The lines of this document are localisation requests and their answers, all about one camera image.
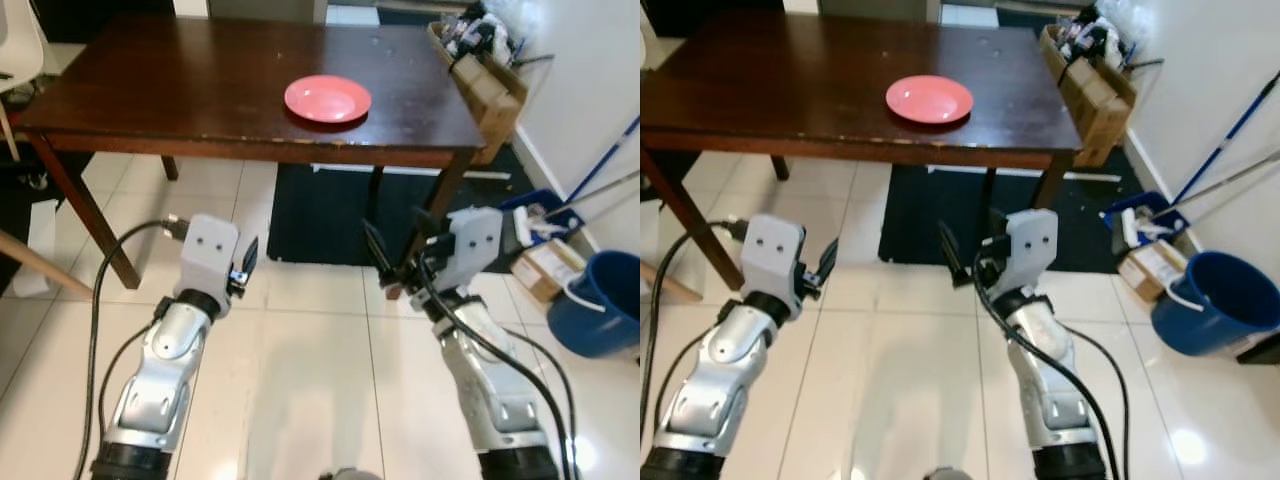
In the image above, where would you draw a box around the dark floor rug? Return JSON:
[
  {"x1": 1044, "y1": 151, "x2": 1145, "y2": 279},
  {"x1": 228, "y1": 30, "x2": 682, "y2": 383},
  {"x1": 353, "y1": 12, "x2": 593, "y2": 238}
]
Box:
[
  {"x1": 878, "y1": 162, "x2": 1147, "y2": 274},
  {"x1": 266, "y1": 160, "x2": 537, "y2": 269}
]

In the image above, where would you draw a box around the blue mop head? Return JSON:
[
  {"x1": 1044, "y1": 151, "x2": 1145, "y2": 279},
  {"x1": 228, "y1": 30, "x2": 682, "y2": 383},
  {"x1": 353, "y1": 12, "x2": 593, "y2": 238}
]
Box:
[
  {"x1": 497, "y1": 189, "x2": 563, "y2": 247},
  {"x1": 1103, "y1": 190, "x2": 1169, "y2": 247}
]

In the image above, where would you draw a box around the small cardboard box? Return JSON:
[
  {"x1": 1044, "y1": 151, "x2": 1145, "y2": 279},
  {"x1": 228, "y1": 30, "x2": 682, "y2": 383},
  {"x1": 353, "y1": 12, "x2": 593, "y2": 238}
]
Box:
[
  {"x1": 509, "y1": 239, "x2": 587, "y2": 305},
  {"x1": 1116, "y1": 240, "x2": 1192, "y2": 305}
]

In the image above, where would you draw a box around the light wooden stick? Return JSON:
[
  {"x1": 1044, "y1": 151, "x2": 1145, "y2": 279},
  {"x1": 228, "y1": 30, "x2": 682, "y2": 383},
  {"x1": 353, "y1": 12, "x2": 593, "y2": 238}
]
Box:
[
  {"x1": 0, "y1": 229, "x2": 93, "y2": 302},
  {"x1": 640, "y1": 258, "x2": 703, "y2": 305}
]

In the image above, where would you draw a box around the large open cardboard box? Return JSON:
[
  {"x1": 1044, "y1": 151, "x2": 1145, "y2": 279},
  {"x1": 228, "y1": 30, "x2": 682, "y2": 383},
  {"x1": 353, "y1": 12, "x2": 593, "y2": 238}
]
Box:
[
  {"x1": 1037, "y1": 20, "x2": 1140, "y2": 170},
  {"x1": 427, "y1": 20, "x2": 530, "y2": 167}
]

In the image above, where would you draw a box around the pink round plate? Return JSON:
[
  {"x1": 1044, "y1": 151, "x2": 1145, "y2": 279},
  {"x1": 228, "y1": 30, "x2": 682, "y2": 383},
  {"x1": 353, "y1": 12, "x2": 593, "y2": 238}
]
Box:
[
  {"x1": 885, "y1": 75, "x2": 975, "y2": 126},
  {"x1": 284, "y1": 75, "x2": 373, "y2": 125}
]

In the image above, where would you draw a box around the dark brown wooden table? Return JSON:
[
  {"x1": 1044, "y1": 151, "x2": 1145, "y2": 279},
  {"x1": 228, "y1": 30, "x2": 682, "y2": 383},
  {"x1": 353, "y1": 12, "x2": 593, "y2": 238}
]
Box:
[
  {"x1": 640, "y1": 10, "x2": 1084, "y2": 292},
  {"x1": 18, "y1": 14, "x2": 489, "y2": 292}
]

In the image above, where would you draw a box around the silver metal pole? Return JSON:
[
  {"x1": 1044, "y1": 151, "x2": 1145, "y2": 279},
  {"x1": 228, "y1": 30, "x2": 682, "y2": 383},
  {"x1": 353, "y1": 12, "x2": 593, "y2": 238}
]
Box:
[
  {"x1": 1150, "y1": 148, "x2": 1280, "y2": 223},
  {"x1": 545, "y1": 170, "x2": 641, "y2": 221}
]

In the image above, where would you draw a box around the blue plastic bucket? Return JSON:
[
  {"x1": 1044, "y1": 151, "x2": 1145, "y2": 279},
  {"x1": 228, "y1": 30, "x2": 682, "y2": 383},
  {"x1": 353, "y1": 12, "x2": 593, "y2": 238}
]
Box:
[
  {"x1": 1150, "y1": 250, "x2": 1280, "y2": 358},
  {"x1": 546, "y1": 250, "x2": 641, "y2": 359}
]

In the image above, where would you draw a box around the white paper bag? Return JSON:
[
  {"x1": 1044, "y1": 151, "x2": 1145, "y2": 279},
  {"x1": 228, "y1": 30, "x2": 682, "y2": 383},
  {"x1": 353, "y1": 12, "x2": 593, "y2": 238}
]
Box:
[{"x1": 13, "y1": 199, "x2": 63, "y2": 298}]

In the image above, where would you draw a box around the clear plastic bag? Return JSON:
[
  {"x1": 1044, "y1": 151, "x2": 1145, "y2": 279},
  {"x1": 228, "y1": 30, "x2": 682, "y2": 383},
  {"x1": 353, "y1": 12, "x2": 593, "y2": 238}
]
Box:
[
  {"x1": 478, "y1": 0, "x2": 528, "y2": 56},
  {"x1": 1092, "y1": 0, "x2": 1143, "y2": 56}
]

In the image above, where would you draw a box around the white plastic chair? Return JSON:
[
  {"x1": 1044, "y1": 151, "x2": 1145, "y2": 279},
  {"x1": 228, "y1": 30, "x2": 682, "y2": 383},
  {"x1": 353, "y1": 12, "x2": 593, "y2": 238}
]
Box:
[{"x1": 0, "y1": 0, "x2": 47, "y2": 163}]

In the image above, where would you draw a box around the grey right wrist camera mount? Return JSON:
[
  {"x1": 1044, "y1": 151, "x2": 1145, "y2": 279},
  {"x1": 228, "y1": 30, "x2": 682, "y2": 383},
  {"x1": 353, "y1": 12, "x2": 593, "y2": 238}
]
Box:
[
  {"x1": 1002, "y1": 207, "x2": 1060, "y2": 297},
  {"x1": 439, "y1": 206, "x2": 505, "y2": 297}
]

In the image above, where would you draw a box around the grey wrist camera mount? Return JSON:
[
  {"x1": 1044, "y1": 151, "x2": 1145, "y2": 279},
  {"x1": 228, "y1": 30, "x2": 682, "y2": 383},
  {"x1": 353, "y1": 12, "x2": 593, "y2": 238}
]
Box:
[
  {"x1": 1002, "y1": 207, "x2": 1060, "y2": 297},
  {"x1": 737, "y1": 213, "x2": 808, "y2": 322},
  {"x1": 177, "y1": 213, "x2": 242, "y2": 319},
  {"x1": 439, "y1": 206, "x2": 505, "y2": 297}
]

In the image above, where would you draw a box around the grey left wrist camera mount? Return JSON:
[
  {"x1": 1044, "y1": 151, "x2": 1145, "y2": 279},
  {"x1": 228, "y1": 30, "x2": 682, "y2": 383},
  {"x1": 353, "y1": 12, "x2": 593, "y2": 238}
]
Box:
[
  {"x1": 177, "y1": 213, "x2": 242, "y2": 319},
  {"x1": 737, "y1": 213, "x2": 808, "y2": 322}
]

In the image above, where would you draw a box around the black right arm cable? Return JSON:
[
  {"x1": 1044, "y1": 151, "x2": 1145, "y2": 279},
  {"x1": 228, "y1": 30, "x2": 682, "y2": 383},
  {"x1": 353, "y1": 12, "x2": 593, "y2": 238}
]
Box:
[
  {"x1": 972, "y1": 258, "x2": 1132, "y2": 480},
  {"x1": 414, "y1": 258, "x2": 578, "y2": 480}
]

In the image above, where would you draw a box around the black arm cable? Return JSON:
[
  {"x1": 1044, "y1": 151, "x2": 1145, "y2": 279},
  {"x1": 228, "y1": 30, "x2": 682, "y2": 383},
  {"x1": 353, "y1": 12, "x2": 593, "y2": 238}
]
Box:
[
  {"x1": 972, "y1": 258, "x2": 1132, "y2": 480},
  {"x1": 414, "y1": 258, "x2": 578, "y2": 480},
  {"x1": 645, "y1": 219, "x2": 751, "y2": 456},
  {"x1": 74, "y1": 219, "x2": 193, "y2": 480}
]

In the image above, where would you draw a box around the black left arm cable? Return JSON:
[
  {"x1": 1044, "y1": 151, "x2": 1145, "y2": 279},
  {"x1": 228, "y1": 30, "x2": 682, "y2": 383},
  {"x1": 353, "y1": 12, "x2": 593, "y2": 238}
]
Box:
[
  {"x1": 645, "y1": 219, "x2": 751, "y2": 456},
  {"x1": 74, "y1": 219, "x2": 193, "y2": 480}
]

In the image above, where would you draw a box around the blue mop handle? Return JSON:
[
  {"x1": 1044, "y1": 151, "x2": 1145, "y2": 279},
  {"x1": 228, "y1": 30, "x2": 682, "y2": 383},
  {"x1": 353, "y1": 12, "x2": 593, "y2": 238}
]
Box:
[
  {"x1": 565, "y1": 114, "x2": 641, "y2": 207},
  {"x1": 1172, "y1": 66, "x2": 1280, "y2": 207}
]

